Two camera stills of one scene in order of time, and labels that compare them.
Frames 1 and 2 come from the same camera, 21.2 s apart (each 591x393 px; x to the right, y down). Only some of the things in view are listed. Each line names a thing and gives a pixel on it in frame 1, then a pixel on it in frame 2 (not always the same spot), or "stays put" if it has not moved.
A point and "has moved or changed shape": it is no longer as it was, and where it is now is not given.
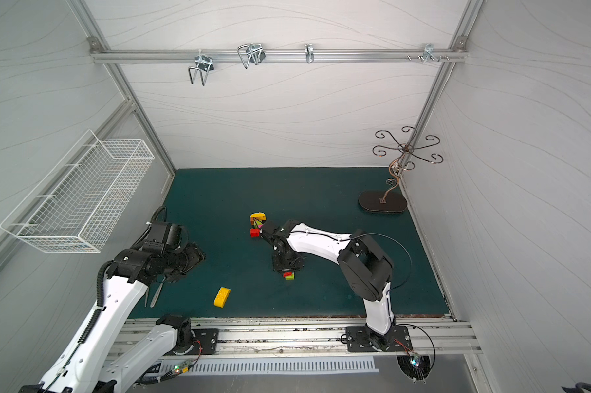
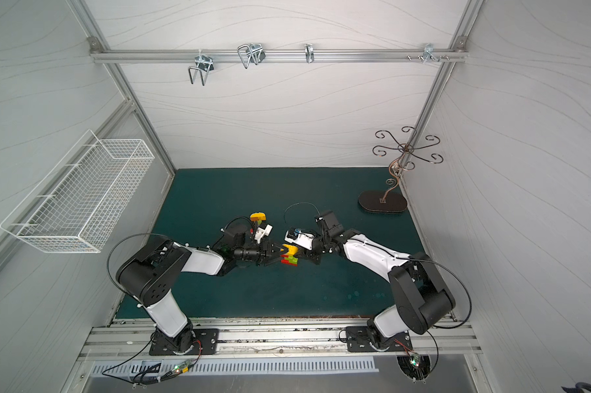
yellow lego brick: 222,296 has moved or changed shape
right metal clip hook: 428,51 stays put
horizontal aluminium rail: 278,56 stays put
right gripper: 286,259 -> 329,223
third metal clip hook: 309,52 stays put
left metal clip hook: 205,64 stays put
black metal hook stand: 376,201 stays put
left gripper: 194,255 -> 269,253
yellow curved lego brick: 259,215 stays put
